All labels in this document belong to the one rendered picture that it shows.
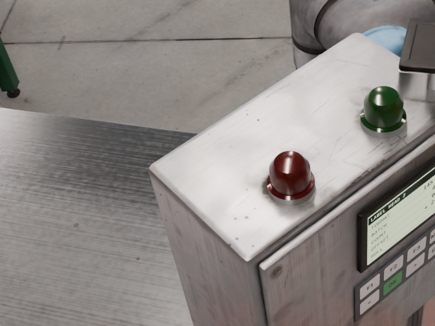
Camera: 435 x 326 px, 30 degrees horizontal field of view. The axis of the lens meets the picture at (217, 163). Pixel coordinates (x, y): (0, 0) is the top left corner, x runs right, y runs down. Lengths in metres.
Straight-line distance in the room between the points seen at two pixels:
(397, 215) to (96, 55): 2.51
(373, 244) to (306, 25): 0.52
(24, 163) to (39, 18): 1.81
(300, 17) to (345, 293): 0.52
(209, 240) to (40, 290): 0.83
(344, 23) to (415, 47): 0.43
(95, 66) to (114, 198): 1.60
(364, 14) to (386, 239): 0.46
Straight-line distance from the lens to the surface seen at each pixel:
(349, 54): 0.52
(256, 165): 0.46
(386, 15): 0.91
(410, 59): 0.48
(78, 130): 1.45
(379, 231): 0.48
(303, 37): 0.99
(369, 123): 0.46
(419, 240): 0.54
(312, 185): 0.44
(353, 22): 0.91
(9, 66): 2.82
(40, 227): 1.33
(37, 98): 2.85
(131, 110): 2.69
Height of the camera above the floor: 1.81
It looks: 47 degrees down
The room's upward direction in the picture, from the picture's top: 11 degrees counter-clockwise
